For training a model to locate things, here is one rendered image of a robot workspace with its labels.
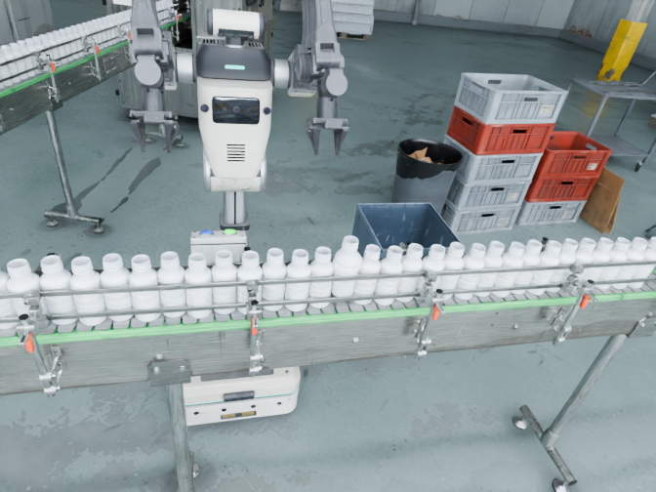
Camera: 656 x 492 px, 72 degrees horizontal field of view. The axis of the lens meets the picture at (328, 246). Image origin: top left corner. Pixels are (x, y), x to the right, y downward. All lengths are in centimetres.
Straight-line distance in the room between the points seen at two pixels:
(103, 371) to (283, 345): 43
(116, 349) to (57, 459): 107
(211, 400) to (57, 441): 64
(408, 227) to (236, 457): 117
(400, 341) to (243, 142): 80
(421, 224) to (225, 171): 83
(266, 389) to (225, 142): 101
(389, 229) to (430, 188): 133
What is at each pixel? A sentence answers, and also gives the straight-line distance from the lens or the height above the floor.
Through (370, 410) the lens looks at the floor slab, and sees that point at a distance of 226.
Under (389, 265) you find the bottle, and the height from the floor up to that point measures 113.
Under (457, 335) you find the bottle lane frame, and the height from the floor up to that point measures 89.
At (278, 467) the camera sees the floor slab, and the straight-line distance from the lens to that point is 206.
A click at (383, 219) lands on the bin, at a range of 184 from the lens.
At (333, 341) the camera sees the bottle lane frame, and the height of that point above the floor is 91.
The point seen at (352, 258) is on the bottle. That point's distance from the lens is 110.
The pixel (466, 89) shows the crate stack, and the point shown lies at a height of 102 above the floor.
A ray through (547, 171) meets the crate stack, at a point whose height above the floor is 50.
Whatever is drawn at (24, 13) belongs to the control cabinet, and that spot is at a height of 47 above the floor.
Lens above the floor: 180
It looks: 34 degrees down
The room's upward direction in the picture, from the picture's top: 8 degrees clockwise
